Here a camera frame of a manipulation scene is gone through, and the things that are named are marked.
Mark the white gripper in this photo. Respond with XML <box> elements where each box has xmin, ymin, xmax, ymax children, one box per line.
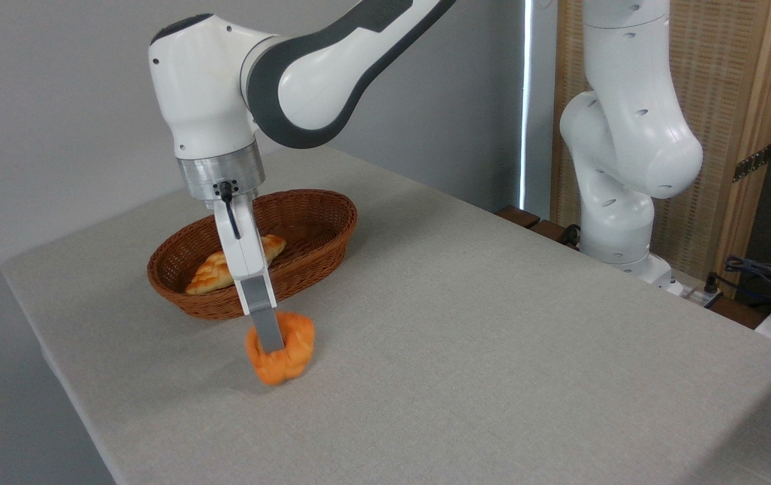
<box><xmin>214</xmin><ymin>197</ymin><xmax>286</xmax><ymax>354</ymax></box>

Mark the round orange bread roll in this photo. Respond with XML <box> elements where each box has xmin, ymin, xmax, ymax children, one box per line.
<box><xmin>245</xmin><ymin>311</ymin><xmax>316</xmax><ymax>387</ymax></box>

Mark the braided golden bread loaf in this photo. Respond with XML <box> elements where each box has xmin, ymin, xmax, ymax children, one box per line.
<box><xmin>185</xmin><ymin>234</ymin><xmax>287</xmax><ymax>296</ymax></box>

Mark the brown wicker basket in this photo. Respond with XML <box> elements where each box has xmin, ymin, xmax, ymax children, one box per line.
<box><xmin>147</xmin><ymin>189</ymin><xmax>359</xmax><ymax>321</ymax></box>

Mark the white power strip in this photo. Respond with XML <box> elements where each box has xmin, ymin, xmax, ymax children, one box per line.
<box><xmin>655</xmin><ymin>269</ymin><xmax>724</xmax><ymax>308</ymax></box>

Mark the metal screen hinge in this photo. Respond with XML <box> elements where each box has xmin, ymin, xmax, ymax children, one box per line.
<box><xmin>733</xmin><ymin>143</ymin><xmax>771</xmax><ymax>183</ymax></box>

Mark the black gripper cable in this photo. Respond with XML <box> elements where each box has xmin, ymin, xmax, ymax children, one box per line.
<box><xmin>218</xmin><ymin>180</ymin><xmax>242</xmax><ymax>240</ymax></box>

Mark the black cable bundle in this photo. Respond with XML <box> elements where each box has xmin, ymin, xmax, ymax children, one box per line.
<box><xmin>724</xmin><ymin>255</ymin><xmax>771</xmax><ymax>317</ymax></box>

